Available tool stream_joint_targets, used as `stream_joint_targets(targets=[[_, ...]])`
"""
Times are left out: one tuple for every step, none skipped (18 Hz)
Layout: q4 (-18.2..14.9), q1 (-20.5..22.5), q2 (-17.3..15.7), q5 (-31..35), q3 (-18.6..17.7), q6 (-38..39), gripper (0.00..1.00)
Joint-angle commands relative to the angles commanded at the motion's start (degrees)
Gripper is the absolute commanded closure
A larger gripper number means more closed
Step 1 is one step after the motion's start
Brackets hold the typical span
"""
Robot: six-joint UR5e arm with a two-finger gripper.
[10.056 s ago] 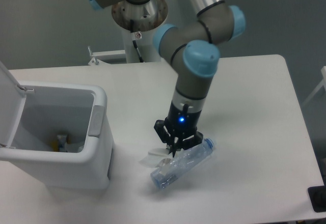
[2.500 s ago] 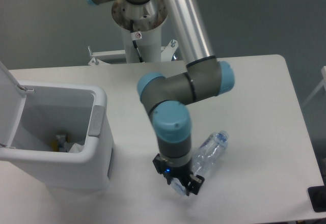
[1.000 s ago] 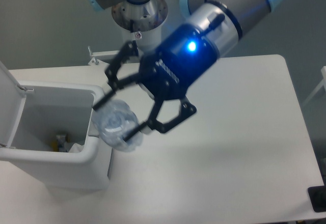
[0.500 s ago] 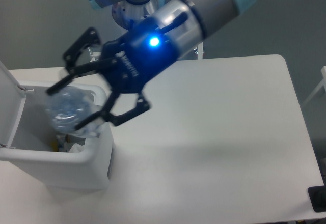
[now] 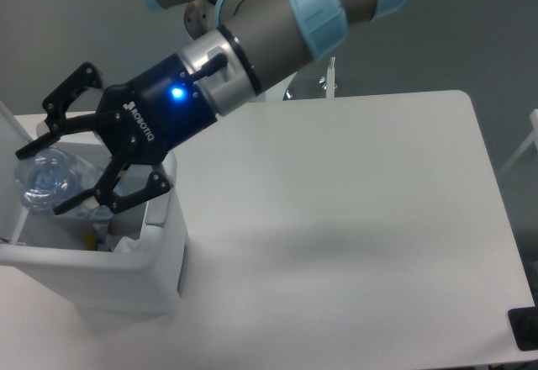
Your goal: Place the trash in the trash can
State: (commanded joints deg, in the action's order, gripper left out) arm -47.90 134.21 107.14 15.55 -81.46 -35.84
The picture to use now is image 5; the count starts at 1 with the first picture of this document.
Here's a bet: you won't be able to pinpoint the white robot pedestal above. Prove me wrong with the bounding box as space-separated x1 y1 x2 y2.
182 0 342 104

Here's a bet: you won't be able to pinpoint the clear plastic water bottle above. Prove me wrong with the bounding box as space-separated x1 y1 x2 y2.
14 148 103 216

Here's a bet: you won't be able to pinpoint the white trash can lid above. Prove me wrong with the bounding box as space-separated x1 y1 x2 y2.
1 103 31 245

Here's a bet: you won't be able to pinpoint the black device at table edge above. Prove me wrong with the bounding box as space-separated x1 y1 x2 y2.
508 306 537 352

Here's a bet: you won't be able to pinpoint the white furniture leg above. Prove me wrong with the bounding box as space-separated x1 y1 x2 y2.
498 109 537 177

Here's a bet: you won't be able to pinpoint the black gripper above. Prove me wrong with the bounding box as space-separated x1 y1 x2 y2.
15 54 221 215

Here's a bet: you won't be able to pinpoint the white trash can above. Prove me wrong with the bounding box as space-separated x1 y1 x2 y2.
0 129 188 314

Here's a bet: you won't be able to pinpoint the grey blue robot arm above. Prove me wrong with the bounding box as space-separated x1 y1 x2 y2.
16 0 406 215

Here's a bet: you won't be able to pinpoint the trash inside can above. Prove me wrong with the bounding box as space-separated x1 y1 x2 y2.
82 221 114 252

